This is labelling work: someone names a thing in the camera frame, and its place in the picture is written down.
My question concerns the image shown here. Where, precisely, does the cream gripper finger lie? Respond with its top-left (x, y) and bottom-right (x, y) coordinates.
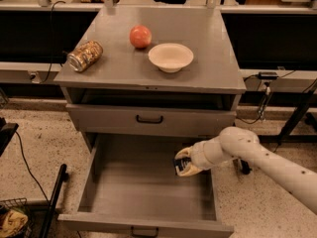
top-left (174, 147), bottom-right (191, 160)
top-left (175, 166), bottom-right (201, 177)

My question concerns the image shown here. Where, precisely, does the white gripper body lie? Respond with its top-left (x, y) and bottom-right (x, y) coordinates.
top-left (190, 140), bottom-right (214, 170)

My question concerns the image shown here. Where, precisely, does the blue rxbar wrapper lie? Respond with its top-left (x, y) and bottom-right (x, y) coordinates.
top-left (173, 157), bottom-right (191, 177)

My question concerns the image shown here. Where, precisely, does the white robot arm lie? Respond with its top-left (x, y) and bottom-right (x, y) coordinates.
top-left (173, 127), bottom-right (317, 213)

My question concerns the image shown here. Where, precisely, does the open grey lower drawer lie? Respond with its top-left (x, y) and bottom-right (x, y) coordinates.
top-left (58, 134), bottom-right (234, 238)

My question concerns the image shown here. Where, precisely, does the grey drawer cabinet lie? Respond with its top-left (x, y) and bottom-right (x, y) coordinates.
top-left (55, 6), bottom-right (246, 147)

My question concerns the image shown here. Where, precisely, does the closed grey upper drawer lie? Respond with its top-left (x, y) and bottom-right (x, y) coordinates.
top-left (66, 104), bottom-right (236, 138)

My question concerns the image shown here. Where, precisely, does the white bowl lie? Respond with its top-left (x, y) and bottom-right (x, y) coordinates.
top-left (148, 43), bottom-right (194, 73)

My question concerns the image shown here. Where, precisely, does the black power adapter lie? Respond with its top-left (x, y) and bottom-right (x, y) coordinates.
top-left (258, 71), bottom-right (278, 80)

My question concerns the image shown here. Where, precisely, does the red apple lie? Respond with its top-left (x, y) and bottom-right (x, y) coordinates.
top-left (129, 25), bottom-right (152, 49)

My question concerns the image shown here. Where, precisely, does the black pole stand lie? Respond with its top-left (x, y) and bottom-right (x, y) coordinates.
top-left (39, 164), bottom-right (68, 238)

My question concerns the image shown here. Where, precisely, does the patterned drink can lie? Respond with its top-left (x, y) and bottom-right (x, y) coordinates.
top-left (67, 41), bottom-right (103, 72)

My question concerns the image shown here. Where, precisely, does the black floor cable left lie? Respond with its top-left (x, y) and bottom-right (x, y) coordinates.
top-left (14, 130), bottom-right (51, 203)

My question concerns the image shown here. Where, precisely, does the wire basket with snacks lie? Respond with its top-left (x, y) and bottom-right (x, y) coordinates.
top-left (0, 197), bottom-right (32, 238)

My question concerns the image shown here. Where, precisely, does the black cable on wall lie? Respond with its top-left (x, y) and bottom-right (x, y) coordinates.
top-left (41, 0), bottom-right (67, 84)

